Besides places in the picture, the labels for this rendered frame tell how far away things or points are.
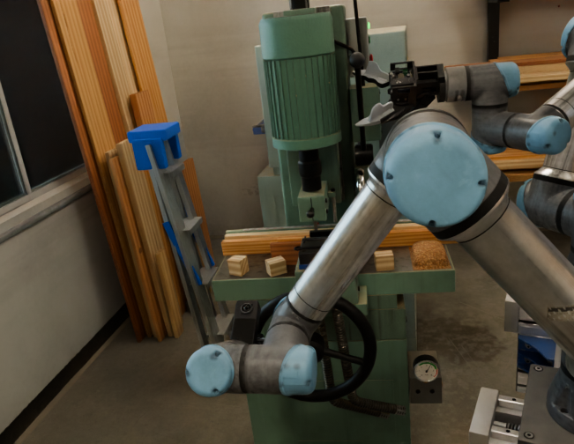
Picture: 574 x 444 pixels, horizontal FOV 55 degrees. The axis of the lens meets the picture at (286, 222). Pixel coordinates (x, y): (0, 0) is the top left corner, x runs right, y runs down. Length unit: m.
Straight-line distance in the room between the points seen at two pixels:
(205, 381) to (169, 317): 2.14
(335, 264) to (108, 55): 2.32
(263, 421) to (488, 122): 0.99
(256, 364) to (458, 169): 0.42
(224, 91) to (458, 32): 1.54
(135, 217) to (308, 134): 1.59
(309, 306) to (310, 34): 0.65
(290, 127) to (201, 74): 2.63
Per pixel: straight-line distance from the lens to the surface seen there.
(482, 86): 1.28
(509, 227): 0.73
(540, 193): 1.51
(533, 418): 1.09
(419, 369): 1.44
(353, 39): 1.66
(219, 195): 4.10
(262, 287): 1.41
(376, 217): 0.85
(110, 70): 3.04
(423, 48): 3.67
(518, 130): 1.23
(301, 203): 1.42
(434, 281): 1.38
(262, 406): 1.61
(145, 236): 2.81
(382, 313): 1.42
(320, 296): 0.91
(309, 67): 1.32
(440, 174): 0.66
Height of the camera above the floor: 1.50
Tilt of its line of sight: 20 degrees down
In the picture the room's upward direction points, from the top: 7 degrees counter-clockwise
